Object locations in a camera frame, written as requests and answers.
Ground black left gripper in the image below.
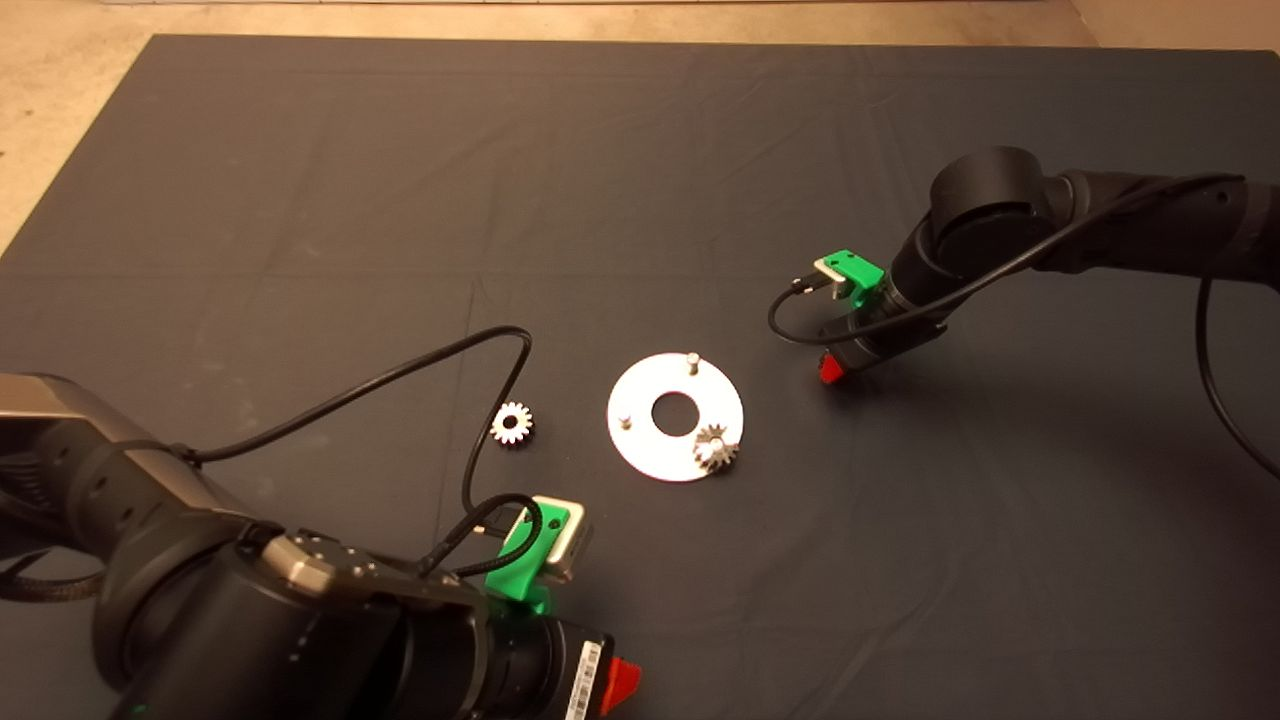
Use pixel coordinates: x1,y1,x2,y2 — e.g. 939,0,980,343
480,612,643,720

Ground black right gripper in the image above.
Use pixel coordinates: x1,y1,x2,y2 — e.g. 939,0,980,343
818,275,949,387

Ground small steel planetary gear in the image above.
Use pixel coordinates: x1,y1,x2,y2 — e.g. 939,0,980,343
693,424,741,475
490,401,535,447

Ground round metal carrier plate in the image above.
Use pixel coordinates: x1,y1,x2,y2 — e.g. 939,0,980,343
606,352,745,483

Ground dark grey table cloth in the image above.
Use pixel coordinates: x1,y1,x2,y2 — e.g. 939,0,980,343
0,35,1280,720

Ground right green camera mount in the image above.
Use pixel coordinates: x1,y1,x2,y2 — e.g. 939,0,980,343
820,250,886,306

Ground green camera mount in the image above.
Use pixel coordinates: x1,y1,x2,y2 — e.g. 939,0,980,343
820,250,886,306
485,497,571,613

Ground right thin black camera cable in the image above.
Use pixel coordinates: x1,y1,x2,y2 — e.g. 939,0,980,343
768,173,1280,456

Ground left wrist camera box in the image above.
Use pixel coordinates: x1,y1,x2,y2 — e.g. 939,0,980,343
532,495,594,583

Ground left green camera mount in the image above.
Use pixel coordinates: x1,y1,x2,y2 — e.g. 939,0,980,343
485,497,571,613

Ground left braided black loop cable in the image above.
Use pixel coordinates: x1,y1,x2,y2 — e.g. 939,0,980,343
418,493,546,579

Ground left braided black arm hose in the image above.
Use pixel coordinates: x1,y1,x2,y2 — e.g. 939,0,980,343
0,570,106,606

